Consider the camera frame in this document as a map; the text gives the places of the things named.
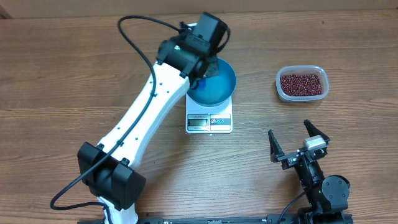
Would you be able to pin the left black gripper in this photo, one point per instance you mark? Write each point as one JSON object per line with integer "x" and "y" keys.
{"x": 212, "y": 68}

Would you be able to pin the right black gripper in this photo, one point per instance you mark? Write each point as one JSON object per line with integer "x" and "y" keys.
{"x": 289, "y": 159}

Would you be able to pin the blue plastic measuring scoop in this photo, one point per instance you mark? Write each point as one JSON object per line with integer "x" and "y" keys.
{"x": 201, "y": 84}

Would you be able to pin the red beans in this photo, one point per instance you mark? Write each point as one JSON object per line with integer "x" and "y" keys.
{"x": 301, "y": 85}

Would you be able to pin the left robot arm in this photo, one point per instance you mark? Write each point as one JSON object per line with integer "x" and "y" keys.
{"x": 108, "y": 168}

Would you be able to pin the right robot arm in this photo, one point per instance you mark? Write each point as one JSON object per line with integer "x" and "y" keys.
{"x": 323, "y": 199}

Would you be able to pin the blue metal bowl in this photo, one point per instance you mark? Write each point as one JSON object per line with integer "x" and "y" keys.
{"x": 218, "y": 89}

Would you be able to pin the white digital kitchen scale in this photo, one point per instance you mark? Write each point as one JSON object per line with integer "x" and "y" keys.
{"x": 209, "y": 120}

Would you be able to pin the clear plastic container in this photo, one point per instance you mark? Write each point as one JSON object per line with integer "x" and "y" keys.
{"x": 302, "y": 70}

